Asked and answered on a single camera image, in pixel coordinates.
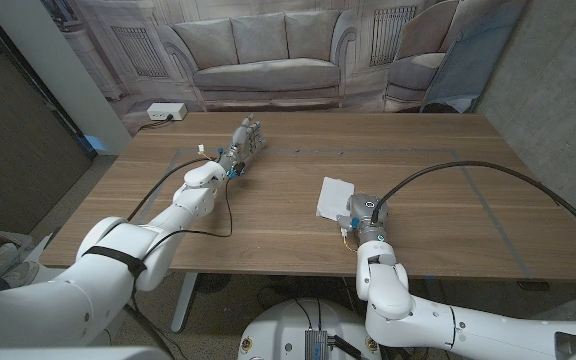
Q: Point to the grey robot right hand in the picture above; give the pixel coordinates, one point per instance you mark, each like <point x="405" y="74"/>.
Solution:
<point x="365" y="212"/>

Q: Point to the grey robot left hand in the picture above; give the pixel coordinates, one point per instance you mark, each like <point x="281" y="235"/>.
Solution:
<point x="245" y="142"/>

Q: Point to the white shipping label paper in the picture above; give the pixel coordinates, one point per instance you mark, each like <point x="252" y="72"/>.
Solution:
<point x="333" y="195"/>

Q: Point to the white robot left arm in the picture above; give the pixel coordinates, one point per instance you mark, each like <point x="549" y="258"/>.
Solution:
<point x="93" y="280"/>

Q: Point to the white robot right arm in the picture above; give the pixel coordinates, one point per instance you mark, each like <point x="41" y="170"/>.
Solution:
<point x="418" y="320"/>

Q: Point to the printed sofa room backdrop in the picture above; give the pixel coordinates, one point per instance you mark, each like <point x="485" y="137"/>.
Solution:
<point x="268" y="65"/>

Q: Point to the white power outlet box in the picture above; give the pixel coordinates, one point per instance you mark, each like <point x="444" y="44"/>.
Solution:
<point x="165" y="111"/>

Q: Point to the silver box on torso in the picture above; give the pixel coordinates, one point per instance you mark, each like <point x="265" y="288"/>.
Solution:
<point x="316" y="345"/>

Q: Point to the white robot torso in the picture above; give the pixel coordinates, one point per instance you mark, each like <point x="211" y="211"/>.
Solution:
<point x="283" y="330"/>

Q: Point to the white table leg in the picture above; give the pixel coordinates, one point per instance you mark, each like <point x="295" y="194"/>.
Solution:
<point x="185" y="300"/>

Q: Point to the blue grey leaning board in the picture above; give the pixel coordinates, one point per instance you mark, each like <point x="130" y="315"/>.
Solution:
<point x="473" y="65"/>

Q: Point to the white sneaker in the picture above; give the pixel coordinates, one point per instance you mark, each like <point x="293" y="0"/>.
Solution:
<point x="20" y="272"/>

